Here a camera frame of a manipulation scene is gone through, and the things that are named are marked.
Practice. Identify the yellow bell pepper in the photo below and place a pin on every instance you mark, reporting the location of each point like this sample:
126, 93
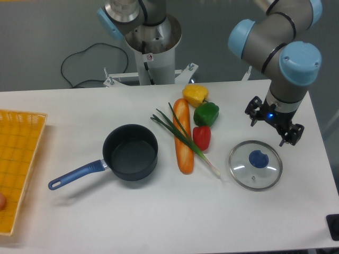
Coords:
195, 94

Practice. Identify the orange baguette bread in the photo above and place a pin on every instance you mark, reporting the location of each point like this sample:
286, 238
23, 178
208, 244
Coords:
184, 155

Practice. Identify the glass lid blue knob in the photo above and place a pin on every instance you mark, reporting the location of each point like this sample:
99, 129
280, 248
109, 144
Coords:
255, 165

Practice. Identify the green onion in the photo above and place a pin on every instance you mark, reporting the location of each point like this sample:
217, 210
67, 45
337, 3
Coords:
183, 136

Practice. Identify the red bell pepper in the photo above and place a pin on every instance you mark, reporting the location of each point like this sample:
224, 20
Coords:
202, 137

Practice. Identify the green bell pepper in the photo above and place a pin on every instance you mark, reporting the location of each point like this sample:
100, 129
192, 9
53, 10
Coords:
206, 114

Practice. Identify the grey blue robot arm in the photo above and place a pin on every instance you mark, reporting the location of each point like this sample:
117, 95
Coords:
270, 47

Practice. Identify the yellow woven basket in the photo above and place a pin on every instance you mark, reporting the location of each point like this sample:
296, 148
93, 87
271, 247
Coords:
20, 136

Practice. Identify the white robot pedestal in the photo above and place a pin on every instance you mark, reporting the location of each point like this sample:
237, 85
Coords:
154, 49

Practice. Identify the black device at table edge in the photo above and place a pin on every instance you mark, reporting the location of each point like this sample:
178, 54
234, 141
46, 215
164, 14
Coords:
333, 225

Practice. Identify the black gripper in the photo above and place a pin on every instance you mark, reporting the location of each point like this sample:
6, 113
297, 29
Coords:
290, 133

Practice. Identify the black saucepan blue handle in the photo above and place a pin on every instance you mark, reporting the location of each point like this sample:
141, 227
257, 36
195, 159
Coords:
130, 152

